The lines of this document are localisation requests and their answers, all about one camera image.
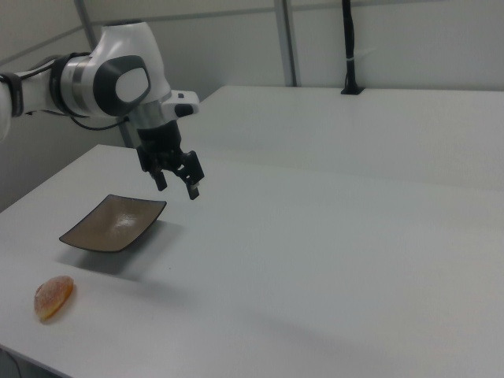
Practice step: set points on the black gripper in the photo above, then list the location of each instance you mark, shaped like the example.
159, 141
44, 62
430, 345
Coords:
159, 143

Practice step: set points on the orange shrimp toy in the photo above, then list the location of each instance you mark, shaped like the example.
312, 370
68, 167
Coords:
53, 297

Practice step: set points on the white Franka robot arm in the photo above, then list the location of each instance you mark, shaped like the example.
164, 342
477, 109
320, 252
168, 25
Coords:
130, 47

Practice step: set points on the brown square ceramic plate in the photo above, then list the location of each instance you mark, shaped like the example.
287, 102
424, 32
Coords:
112, 224

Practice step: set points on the black pole with base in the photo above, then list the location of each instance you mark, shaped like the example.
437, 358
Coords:
349, 47

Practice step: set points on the grey corner partition post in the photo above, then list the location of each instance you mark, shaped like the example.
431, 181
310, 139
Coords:
87, 23

